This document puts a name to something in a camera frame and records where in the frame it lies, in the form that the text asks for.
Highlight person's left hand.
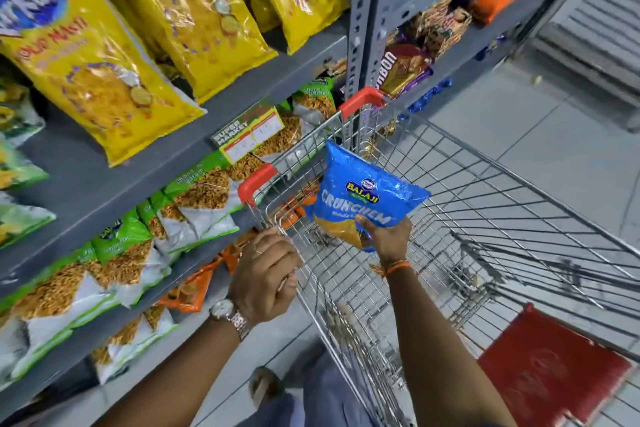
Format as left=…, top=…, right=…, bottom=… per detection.
left=227, top=227, right=303, bottom=327

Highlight person's right hand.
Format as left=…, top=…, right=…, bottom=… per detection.
left=354, top=214, right=413, bottom=268

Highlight blue snack packet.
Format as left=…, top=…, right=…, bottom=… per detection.
left=305, top=140, right=432, bottom=252

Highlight metal wire shopping cart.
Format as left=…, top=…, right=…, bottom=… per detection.
left=237, top=86, right=640, bottom=427

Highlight person's right forearm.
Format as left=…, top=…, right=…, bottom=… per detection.
left=385, top=266, right=517, bottom=427

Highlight person's left forearm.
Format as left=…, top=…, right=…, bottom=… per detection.
left=92, top=319, right=243, bottom=427

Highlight silver wristwatch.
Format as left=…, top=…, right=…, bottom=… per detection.
left=209, top=298, right=252, bottom=341

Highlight orange snack packet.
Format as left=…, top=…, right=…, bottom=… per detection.
left=272, top=181, right=321, bottom=230
left=220, top=229, right=261, bottom=275
left=157, top=257, right=224, bottom=314

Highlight person's sandal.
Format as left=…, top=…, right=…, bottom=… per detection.
left=248, top=367, right=284, bottom=410

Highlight person's grey trousers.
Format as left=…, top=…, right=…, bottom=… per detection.
left=235, top=349, right=377, bottom=427

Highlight blue wrapped packets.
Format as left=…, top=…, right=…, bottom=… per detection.
left=399, top=77, right=455, bottom=121

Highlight shelf price label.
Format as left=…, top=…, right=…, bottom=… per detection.
left=211, top=97, right=286, bottom=165

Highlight row of green white packets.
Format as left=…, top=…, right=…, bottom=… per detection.
left=0, top=76, right=337, bottom=392

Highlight maroon biscuit packet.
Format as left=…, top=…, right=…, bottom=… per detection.
left=374, top=44, right=434, bottom=99

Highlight grey metal shelf rack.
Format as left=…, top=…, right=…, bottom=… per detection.
left=0, top=0, right=381, bottom=422
left=362, top=0, right=618, bottom=114

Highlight brown patterned biscuit packet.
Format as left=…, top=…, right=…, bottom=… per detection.
left=406, top=0, right=454, bottom=42
left=425, top=6, right=474, bottom=61

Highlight red plastic cart seat flap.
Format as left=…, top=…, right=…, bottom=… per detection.
left=477, top=304, right=634, bottom=427

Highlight light green chips packet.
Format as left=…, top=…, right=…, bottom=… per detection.
left=0, top=191, right=57, bottom=250
left=0, top=77, right=47, bottom=148
left=0, top=139, right=50, bottom=190

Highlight white roller shutter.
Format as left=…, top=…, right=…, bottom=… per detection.
left=515, top=0, right=640, bottom=133

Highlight orange thread bracelet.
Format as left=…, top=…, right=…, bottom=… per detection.
left=370, top=260, right=415, bottom=278

